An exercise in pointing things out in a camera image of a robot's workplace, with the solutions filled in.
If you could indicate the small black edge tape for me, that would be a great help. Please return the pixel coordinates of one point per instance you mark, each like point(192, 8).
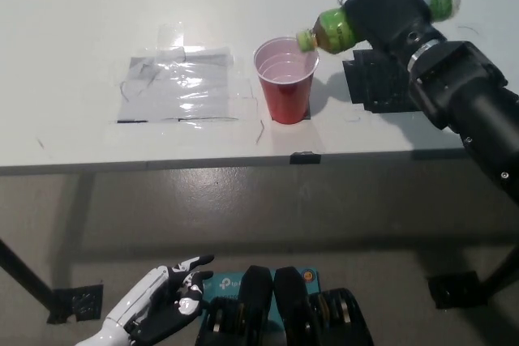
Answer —
point(305, 158)

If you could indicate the black table leg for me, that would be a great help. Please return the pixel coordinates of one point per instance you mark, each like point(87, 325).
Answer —
point(24, 269)

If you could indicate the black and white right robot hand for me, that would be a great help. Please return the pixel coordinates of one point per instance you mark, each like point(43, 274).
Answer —
point(389, 18)

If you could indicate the clear taped plastic sheet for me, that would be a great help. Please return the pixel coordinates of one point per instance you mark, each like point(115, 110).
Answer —
point(178, 90)

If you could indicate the green plastic drink bottle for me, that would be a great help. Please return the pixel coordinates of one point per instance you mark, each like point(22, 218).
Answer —
point(332, 26)

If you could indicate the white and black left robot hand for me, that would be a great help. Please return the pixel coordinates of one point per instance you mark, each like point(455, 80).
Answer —
point(170, 305)

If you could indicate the red plastic cup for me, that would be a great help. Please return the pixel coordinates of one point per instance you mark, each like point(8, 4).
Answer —
point(286, 95)

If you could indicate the teal router box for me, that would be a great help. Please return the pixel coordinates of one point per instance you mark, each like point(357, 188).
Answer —
point(223, 285)

